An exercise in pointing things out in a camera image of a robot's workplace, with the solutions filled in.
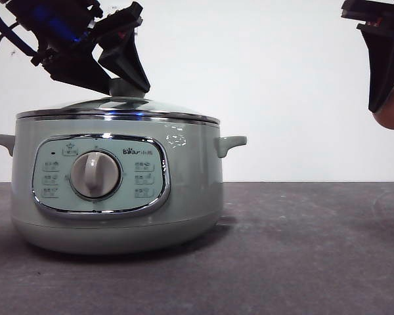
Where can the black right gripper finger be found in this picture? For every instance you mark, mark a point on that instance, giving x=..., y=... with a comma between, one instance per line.
x=382, y=65

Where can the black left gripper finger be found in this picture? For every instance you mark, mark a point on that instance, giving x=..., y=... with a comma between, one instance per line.
x=128, y=65
x=82, y=77

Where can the glass lid with green knob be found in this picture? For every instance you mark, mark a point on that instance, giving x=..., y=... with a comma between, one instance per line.
x=157, y=110

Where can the pale green electric cooking pot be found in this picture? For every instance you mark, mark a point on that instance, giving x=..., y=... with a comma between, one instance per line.
x=190, y=183

